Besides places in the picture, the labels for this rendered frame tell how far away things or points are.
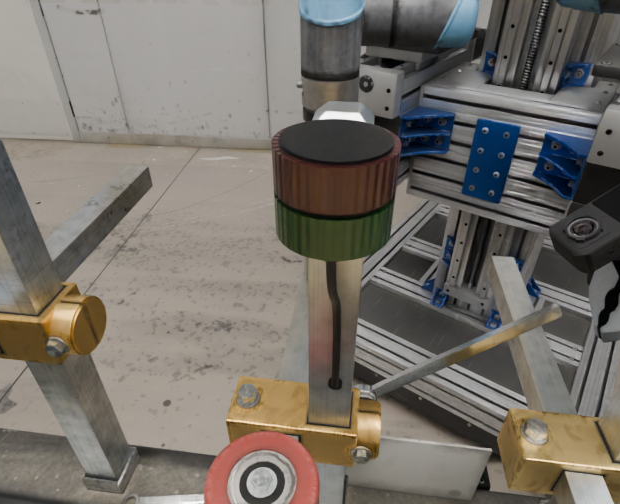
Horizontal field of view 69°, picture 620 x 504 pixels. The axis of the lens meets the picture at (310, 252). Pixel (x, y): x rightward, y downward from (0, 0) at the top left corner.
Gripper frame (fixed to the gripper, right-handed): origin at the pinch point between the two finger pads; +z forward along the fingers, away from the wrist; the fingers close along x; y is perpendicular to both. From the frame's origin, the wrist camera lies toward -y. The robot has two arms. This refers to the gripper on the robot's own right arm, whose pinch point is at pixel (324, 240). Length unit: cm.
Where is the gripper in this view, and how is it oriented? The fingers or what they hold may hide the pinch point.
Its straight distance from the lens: 69.9
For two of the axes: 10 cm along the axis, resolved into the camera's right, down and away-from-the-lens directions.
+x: -9.9, -0.8, 1.1
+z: 0.0, 8.2, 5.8
